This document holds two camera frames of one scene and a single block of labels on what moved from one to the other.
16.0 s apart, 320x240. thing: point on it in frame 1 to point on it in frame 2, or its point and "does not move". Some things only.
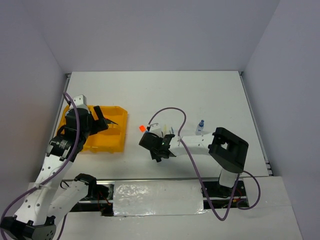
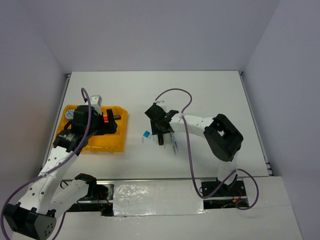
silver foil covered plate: [158, 197] does not move
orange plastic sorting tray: [110, 140] does not move
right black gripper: [153, 154] to [155, 130]
